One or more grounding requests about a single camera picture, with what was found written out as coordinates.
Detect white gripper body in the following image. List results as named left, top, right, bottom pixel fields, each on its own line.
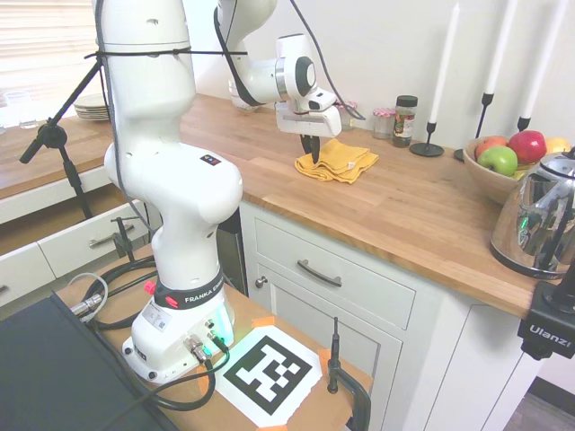
left=275, top=101, right=343, bottom=138

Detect yellow cloth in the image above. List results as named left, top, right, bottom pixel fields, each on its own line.
left=294, top=137, right=380, bottom=185

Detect glass jar red checked lid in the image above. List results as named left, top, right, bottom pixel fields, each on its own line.
left=371, top=107, right=396, bottom=140
left=334, top=101, right=358, bottom=132

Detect spice jar black lid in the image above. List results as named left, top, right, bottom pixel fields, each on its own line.
left=391, top=94, right=420, bottom=149

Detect short black candle holder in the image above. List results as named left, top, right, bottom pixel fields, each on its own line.
left=409, top=119, right=446, bottom=159

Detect tall white candle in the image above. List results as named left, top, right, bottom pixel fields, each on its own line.
left=520, top=0, right=570, bottom=120
left=486, top=0, right=518, bottom=96
left=429, top=1, right=462, bottom=125

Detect brown robot mounting board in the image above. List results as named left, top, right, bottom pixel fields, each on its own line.
left=52, top=254, right=375, bottom=431

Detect tall black candle holder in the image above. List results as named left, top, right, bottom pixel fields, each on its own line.
left=453, top=92, right=496, bottom=163

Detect orange fruit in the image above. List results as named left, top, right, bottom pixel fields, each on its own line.
left=474, top=136, right=509, bottom=158

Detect wooden fruit bowl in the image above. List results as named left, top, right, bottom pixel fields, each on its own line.
left=462, top=136, right=575, bottom=206

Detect green apple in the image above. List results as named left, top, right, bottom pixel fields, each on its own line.
left=476, top=145, right=519, bottom=177

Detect small black table clamp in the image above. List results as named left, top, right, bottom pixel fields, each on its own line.
left=111, top=216, right=137, bottom=264

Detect black bar clamp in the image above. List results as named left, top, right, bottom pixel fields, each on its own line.
left=326, top=316, right=374, bottom=431

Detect red apple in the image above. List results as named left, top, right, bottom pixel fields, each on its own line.
left=506, top=129, right=549, bottom=166

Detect stack of white plates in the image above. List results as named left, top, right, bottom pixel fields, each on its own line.
left=73, top=92, right=111, bottom=121

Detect black white fiducial tag sheet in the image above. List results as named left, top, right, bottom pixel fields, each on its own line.
left=215, top=323, right=325, bottom=427

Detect shiny steel kettle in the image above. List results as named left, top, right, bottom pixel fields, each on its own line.
left=489, top=150, right=575, bottom=282

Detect white kitchen cabinet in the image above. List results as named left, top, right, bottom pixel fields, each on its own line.
left=237, top=199, right=545, bottom=431

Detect black tripod stand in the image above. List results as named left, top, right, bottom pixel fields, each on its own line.
left=18, top=56, right=108, bottom=221

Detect yellow fruit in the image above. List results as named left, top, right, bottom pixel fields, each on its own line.
left=544, top=136, right=573, bottom=156

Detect white drawer unit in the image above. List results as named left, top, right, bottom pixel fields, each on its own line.
left=0, top=165, right=161, bottom=311

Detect white window blinds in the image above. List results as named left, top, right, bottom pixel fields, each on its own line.
left=0, top=0, right=98, bottom=93

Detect clear drinking glass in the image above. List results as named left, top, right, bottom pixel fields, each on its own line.
left=1, top=90, right=40, bottom=130

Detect black fabric cover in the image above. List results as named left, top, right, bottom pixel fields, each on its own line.
left=0, top=294, right=181, bottom=431

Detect grey braided cable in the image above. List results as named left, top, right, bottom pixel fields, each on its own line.
left=94, top=0, right=152, bottom=234
left=288, top=0, right=367, bottom=121

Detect black cable tie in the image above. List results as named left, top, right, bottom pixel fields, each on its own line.
left=84, top=48, right=249, bottom=60

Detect metal bar drawer handle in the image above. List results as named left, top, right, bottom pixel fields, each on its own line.
left=88, top=224, right=136, bottom=250

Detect thick black looped cable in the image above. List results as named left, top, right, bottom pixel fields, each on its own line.
left=87, top=258, right=159, bottom=330

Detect grey cable metal connector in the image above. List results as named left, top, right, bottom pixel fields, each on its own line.
left=66, top=272, right=110, bottom=322

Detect black base power cable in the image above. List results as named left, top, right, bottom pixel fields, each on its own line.
left=146, top=334, right=232, bottom=412

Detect black camera stand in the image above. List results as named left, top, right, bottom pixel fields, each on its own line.
left=516, top=277, right=575, bottom=361

